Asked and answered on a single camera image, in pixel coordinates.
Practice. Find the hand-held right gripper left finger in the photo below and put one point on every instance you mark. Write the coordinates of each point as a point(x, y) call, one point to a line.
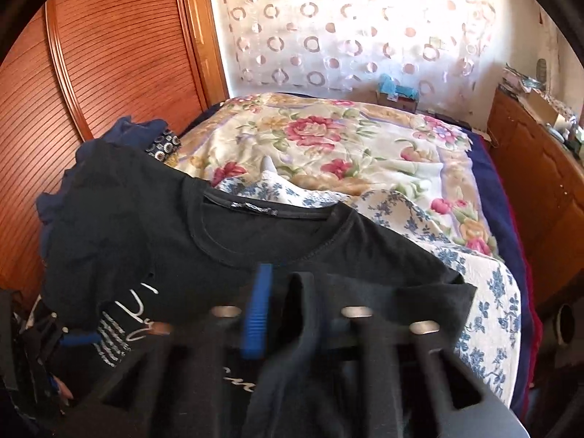
point(257, 315)

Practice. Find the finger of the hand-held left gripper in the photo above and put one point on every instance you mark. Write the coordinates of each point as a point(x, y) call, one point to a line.
point(80, 339)

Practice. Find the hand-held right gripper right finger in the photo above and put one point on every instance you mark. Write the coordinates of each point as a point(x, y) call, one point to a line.
point(367, 356)

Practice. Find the black t-shirt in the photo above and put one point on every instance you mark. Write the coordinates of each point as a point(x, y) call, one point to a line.
point(182, 237)

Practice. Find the blue floral bedsheet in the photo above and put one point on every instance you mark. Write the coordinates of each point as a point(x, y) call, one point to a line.
point(479, 292)

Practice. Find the pink floral blanket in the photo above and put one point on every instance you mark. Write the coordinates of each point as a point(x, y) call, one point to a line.
point(319, 137)

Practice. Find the navy circle-patterned cloth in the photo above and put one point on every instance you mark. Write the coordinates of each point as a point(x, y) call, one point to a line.
point(164, 146)

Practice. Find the dark blue blanket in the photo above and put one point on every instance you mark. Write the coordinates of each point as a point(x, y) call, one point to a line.
point(497, 200)

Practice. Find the folded navy cloth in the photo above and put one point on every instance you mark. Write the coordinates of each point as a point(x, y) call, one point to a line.
point(132, 130)

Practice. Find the wooden cabinet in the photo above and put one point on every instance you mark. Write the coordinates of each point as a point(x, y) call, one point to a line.
point(538, 182)

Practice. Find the small cardboard box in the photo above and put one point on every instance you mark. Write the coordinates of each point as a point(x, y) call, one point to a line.
point(396, 100)

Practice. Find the wooden wardrobe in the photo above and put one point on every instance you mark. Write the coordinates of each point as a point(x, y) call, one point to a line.
point(114, 54)

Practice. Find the sheer circle-patterned curtain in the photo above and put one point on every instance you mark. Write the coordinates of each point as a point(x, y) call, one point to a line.
point(319, 32)

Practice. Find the open cardboard box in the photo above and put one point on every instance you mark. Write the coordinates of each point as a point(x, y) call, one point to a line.
point(540, 107)

